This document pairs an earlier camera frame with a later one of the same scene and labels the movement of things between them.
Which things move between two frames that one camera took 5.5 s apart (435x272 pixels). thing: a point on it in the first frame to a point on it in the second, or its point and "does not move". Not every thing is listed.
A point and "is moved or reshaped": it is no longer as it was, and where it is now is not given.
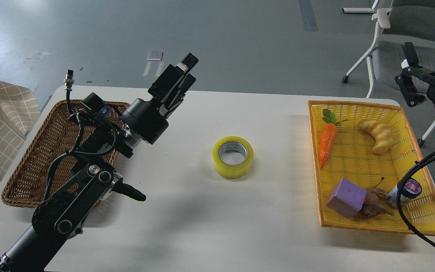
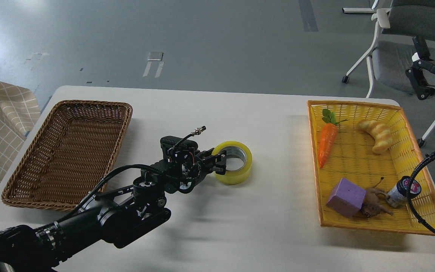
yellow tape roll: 233,157 is moved or reshaped
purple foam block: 348,199 does not move
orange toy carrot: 329,133 does not move
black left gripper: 148,120 to 206,161
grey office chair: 433,25 does not move
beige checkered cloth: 3,110 does not move
